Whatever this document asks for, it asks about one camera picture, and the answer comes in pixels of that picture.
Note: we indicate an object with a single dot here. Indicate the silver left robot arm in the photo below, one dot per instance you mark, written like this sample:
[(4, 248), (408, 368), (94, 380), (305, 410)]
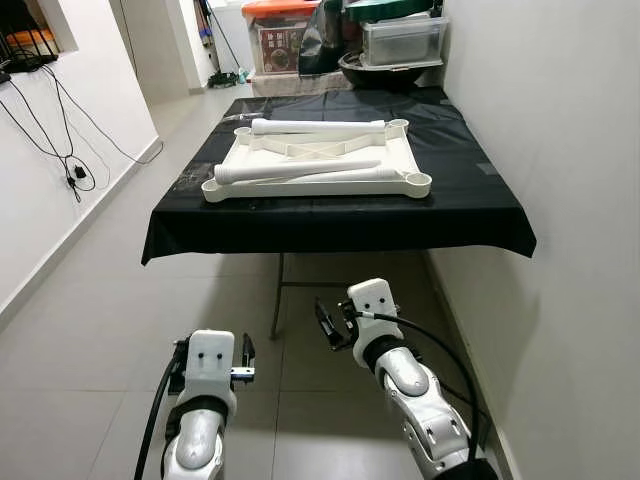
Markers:
[(198, 445)]

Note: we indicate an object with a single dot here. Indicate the black electronic devices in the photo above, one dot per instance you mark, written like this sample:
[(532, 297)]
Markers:
[(25, 50)]

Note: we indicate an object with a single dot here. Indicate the clear tape strip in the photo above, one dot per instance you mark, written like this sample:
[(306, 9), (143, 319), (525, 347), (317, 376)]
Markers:
[(247, 117)]

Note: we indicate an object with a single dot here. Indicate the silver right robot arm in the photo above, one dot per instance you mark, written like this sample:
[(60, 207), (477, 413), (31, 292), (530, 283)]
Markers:
[(425, 405)]

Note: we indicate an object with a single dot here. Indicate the clear plastic storage box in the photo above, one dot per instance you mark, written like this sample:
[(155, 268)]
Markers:
[(405, 42)]

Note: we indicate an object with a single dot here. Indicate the orange lid storage box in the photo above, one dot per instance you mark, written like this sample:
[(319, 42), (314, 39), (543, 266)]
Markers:
[(280, 45)]

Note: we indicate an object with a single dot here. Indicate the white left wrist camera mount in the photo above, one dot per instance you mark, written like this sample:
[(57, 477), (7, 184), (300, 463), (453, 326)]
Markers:
[(210, 365)]

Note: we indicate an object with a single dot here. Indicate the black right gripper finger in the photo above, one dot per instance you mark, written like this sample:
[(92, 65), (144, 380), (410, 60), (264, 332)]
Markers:
[(330, 325)]

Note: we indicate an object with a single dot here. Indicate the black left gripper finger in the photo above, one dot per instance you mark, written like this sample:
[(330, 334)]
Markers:
[(182, 352), (249, 350)]

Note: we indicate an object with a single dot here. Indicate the black round basin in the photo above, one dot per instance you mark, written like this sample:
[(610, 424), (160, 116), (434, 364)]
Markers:
[(385, 76)]

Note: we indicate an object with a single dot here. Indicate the black plastic bag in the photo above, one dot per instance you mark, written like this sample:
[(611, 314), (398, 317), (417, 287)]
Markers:
[(322, 45)]

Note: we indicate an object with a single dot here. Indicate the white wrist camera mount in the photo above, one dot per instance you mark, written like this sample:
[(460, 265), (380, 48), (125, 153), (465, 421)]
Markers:
[(210, 365), (375, 300)]

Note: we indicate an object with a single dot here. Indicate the white plastic children table top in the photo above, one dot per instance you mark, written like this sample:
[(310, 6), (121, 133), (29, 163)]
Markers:
[(330, 150)]

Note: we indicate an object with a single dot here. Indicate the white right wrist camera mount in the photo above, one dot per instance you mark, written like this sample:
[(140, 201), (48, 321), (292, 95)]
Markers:
[(375, 300)]

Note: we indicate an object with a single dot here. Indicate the dark green round lid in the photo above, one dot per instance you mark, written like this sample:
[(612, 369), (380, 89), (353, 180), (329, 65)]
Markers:
[(395, 10)]

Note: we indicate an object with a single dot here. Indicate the black tablecloth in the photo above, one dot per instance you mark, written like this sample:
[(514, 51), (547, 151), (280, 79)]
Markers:
[(470, 200)]

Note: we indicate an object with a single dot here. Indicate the beige patterned cloth cover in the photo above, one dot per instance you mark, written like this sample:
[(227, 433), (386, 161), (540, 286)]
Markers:
[(295, 84)]

